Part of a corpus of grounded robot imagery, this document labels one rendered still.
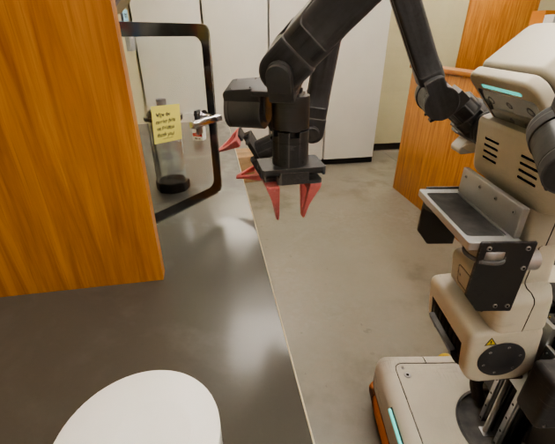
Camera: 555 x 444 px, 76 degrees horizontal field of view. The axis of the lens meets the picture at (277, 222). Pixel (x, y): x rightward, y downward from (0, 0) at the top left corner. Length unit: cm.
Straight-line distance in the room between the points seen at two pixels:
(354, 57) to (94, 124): 361
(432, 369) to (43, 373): 125
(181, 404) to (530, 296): 73
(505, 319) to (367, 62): 351
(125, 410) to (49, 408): 25
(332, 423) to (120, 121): 137
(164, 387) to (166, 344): 25
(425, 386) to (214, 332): 99
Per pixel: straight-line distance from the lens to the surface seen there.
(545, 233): 85
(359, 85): 413
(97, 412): 37
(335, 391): 172
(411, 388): 144
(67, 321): 72
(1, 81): 66
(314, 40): 47
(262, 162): 58
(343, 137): 419
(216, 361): 57
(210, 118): 83
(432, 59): 92
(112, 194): 67
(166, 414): 35
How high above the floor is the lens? 137
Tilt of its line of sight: 28 degrees down
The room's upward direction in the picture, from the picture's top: straight up
